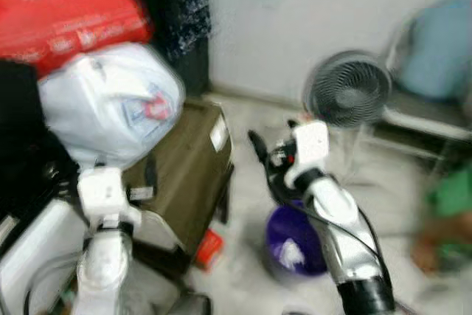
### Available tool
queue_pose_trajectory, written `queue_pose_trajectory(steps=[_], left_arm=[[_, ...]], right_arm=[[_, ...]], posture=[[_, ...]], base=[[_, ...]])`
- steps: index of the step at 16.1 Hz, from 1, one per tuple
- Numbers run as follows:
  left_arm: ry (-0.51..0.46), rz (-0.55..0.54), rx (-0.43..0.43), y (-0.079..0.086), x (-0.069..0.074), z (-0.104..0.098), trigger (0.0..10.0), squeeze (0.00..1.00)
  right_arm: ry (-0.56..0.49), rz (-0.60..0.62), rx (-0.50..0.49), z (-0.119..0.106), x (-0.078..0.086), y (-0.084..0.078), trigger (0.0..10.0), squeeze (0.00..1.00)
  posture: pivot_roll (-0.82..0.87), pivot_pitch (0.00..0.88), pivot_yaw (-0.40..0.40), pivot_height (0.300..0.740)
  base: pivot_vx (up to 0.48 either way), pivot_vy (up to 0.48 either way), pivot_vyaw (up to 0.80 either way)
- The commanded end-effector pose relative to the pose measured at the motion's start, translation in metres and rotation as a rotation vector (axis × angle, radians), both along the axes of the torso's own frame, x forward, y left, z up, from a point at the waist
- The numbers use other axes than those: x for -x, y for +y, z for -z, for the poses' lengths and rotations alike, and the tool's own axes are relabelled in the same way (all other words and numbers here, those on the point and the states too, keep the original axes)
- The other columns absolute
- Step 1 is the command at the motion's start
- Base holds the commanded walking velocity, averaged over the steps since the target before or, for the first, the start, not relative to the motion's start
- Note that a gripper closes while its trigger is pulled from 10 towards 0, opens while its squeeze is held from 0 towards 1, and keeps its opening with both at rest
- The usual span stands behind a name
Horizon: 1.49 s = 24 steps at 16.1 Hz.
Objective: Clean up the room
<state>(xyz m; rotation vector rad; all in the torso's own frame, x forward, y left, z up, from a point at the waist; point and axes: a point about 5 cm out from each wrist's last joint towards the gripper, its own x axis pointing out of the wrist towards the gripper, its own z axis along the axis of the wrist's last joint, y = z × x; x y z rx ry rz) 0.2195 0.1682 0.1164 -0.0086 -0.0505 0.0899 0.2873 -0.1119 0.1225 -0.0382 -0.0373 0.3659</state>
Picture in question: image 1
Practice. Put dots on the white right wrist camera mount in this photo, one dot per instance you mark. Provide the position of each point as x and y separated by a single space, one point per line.
310 149

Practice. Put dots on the purple bucket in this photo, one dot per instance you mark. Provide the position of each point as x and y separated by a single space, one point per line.
291 245

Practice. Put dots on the olive storage box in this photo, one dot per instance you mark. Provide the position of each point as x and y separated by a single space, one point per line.
188 175

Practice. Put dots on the light blue bag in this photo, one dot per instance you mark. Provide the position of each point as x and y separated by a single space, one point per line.
442 49

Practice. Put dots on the small red box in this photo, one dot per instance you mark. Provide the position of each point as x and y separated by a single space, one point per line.
209 248

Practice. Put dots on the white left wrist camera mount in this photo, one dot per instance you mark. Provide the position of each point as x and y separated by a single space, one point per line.
107 193

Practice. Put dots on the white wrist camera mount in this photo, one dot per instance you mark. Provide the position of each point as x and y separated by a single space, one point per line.
107 193
310 149

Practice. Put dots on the white appliance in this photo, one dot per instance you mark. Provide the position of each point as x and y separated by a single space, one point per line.
33 256

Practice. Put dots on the dark patterned hanging cloth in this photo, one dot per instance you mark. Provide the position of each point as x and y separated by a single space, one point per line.
177 12

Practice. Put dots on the white metal rack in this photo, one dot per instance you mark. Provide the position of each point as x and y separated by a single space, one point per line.
428 123

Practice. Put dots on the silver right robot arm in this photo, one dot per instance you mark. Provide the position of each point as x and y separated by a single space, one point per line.
339 219

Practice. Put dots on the white plastic bag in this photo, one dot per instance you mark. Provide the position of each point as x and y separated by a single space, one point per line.
103 101

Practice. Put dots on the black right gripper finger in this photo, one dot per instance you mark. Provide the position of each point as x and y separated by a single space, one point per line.
258 145

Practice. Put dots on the black bag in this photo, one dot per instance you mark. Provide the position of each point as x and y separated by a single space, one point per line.
29 145

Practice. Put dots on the green bag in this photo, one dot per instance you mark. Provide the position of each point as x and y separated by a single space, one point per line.
453 193

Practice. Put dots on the grey round fan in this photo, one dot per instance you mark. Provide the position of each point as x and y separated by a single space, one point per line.
348 90

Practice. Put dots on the red plastic bag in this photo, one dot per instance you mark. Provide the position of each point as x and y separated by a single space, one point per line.
59 12

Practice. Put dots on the brown item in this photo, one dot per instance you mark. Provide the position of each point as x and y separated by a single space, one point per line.
442 245

